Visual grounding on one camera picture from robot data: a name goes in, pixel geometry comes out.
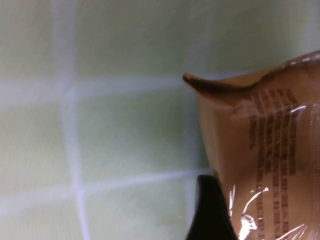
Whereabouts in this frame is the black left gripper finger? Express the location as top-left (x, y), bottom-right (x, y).
top-left (186, 174), bottom-right (241, 240)

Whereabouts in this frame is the long brown snack packet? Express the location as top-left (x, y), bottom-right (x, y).
top-left (183, 50), bottom-right (320, 240)

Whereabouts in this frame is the green checked tablecloth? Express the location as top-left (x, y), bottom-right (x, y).
top-left (0, 0), bottom-right (320, 240)

